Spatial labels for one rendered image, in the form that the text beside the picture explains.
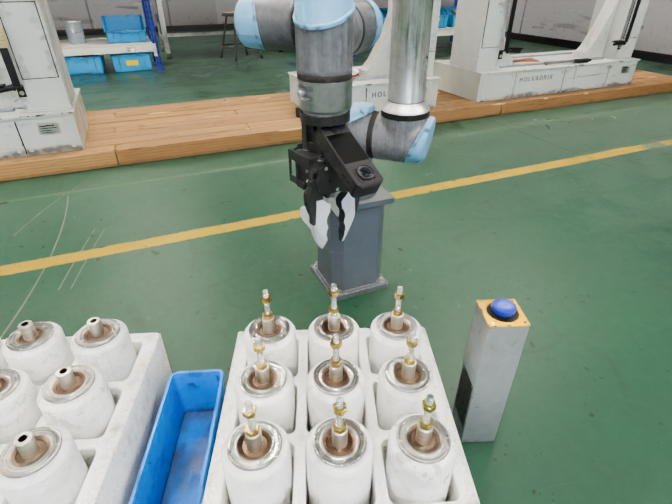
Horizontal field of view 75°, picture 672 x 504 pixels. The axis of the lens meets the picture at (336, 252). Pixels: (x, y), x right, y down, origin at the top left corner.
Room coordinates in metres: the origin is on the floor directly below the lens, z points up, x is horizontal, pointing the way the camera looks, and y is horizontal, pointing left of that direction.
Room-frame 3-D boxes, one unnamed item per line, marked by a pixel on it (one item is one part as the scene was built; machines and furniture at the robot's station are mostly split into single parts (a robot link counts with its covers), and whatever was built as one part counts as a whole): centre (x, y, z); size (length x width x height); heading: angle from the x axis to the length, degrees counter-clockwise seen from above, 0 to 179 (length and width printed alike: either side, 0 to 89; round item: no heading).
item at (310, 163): (0.63, 0.02, 0.58); 0.09 x 0.08 x 0.12; 36
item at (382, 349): (0.62, -0.11, 0.16); 0.10 x 0.10 x 0.18
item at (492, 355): (0.58, -0.29, 0.16); 0.07 x 0.07 x 0.31; 2
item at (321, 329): (0.61, 0.00, 0.25); 0.08 x 0.08 x 0.01
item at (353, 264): (1.12, -0.04, 0.15); 0.19 x 0.19 x 0.30; 23
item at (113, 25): (4.88, 2.11, 0.36); 0.50 x 0.38 x 0.21; 24
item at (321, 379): (0.49, 0.00, 0.25); 0.08 x 0.08 x 0.01
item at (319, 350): (0.61, 0.00, 0.16); 0.10 x 0.10 x 0.18
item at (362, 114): (1.12, -0.05, 0.47); 0.13 x 0.12 x 0.14; 68
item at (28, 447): (0.36, 0.42, 0.26); 0.02 x 0.02 x 0.03
